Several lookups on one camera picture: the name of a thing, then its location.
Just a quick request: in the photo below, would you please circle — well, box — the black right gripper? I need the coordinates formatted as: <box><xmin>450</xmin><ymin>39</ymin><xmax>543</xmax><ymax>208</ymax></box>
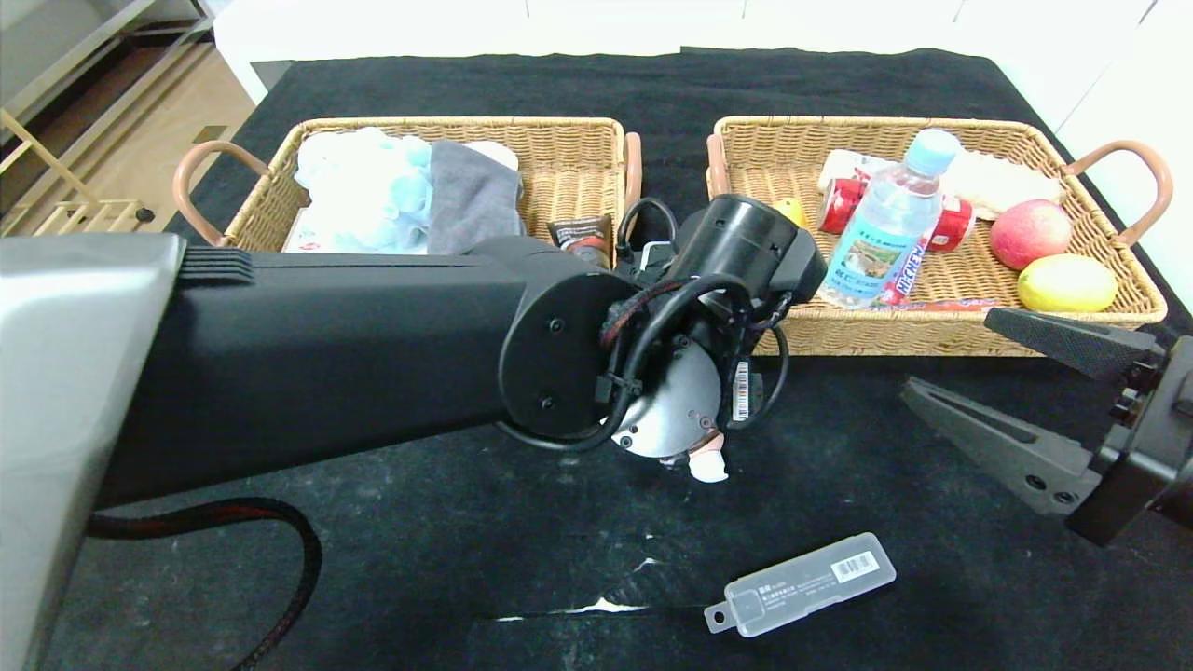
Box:
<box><xmin>899</xmin><ymin>307</ymin><xmax>1193</xmax><ymax>547</ymax></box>

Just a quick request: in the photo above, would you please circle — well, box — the clear water bottle blue cap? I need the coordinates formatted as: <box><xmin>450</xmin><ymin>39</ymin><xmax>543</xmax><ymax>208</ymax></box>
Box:
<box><xmin>817</xmin><ymin>128</ymin><xmax>962</xmax><ymax>309</ymax></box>

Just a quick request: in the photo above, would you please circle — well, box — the pink lotion bottle white cap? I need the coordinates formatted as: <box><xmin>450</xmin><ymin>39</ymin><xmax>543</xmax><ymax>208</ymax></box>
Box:
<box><xmin>664</xmin><ymin>431</ymin><xmax>731</xmax><ymax>485</ymax></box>

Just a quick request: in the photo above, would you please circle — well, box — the grey towel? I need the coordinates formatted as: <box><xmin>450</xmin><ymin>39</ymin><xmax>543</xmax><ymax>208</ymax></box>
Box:
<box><xmin>426</xmin><ymin>140</ymin><xmax>527</xmax><ymax>256</ymax></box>

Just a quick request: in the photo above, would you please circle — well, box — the light blue bath loofah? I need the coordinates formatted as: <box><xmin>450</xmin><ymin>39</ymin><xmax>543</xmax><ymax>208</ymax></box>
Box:
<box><xmin>284</xmin><ymin>127</ymin><xmax>435</xmax><ymax>254</ymax></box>

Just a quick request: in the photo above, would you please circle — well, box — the wicker basket with food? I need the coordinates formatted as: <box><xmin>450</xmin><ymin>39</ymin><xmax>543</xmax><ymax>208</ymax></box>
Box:
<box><xmin>706</xmin><ymin>116</ymin><xmax>1173</xmax><ymax>358</ymax></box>

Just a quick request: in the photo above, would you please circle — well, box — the wicker basket with household items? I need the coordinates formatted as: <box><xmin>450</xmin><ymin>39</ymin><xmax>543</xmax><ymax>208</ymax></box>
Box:
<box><xmin>172</xmin><ymin>116</ymin><xmax>644</xmax><ymax>273</ymax></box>

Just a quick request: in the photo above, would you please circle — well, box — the yellow lemon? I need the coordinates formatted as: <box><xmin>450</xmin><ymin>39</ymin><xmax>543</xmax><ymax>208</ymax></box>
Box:
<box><xmin>1016</xmin><ymin>253</ymin><xmax>1118</xmax><ymax>313</ymax></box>

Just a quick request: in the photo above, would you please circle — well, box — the thin orange sausage stick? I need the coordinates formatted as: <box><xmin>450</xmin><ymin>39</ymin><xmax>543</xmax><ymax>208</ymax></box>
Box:
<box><xmin>876</xmin><ymin>296</ymin><xmax>1003</xmax><ymax>313</ymax></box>

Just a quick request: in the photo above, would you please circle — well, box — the red apple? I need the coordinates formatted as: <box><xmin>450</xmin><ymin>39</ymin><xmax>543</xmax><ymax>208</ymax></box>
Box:
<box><xmin>988</xmin><ymin>199</ymin><xmax>1073</xmax><ymax>272</ymax></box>

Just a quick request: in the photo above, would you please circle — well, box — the red sausage stick pack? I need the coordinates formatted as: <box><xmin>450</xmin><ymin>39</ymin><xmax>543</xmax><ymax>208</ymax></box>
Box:
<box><xmin>876</xmin><ymin>233</ymin><xmax>938</xmax><ymax>307</ymax></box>

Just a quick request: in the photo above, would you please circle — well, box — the beige bread loaf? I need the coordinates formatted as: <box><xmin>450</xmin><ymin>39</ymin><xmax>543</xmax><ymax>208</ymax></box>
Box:
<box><xmin>941</xmin><ymin>147</ymin><xmax>1065</xmax><ymax>221</ymax></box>

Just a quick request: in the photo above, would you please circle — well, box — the red cola can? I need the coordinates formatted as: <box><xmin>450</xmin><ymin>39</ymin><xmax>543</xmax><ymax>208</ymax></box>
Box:
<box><xmin>818</xmin><ymin>177</ymin><xmax>977</xmax><ymax>253</ymax></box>

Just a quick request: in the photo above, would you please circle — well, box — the white snack packet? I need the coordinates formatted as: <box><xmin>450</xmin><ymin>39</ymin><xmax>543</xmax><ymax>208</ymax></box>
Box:
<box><xmin>818</xmin><ymin>148</ymin><xmax>882</xmax><ymax>192</ymax></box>

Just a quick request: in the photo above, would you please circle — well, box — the clear plastic case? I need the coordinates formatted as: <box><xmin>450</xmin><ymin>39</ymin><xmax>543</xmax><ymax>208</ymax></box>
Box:
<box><xmin>704</xmin><ymin>532</ymin><xmax>897</xmax><ymax>638</ymax></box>

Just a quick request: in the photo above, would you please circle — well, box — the black cosmetic tube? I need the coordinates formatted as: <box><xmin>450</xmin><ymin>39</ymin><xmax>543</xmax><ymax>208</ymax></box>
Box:
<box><xmin>548</xmin><ymin>214</ymin><xmax>614</xmax><ymax>269</ymax></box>

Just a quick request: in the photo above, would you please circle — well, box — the white cabinet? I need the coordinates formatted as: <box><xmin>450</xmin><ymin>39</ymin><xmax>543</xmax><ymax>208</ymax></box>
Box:
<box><xmin>214</xmin><ymin>0</ymin><xmax>989</xmax><ymax>102</ymax></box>

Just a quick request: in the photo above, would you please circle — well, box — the yellow wooden rack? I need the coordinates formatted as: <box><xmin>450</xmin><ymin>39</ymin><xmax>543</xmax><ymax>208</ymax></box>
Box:
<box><xmin>0</xmin><ymin>105</ymin><xmax>155</xmax><ymax>236</ymax></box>

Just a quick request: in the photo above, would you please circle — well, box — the grey low shelf unit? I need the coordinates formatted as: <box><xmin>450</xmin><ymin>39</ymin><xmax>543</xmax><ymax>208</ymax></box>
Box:
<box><xmin>0</xmin><ymin>0</ymin><xmax>220</xmax><ymax>120</ymax></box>

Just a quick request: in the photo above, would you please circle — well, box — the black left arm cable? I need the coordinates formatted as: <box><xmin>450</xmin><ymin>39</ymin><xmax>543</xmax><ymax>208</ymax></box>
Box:
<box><xmin>497</xmin><ymin>197</ymin><xmax>793</xmax><ymax>456</ymax></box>

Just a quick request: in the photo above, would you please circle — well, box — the red black braided cable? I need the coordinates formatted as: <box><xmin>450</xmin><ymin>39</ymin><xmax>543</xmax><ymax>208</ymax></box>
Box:
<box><xmin>87</xmin><ymin>497</ymin><xmax>323</xmax><ymax>671</ymax></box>

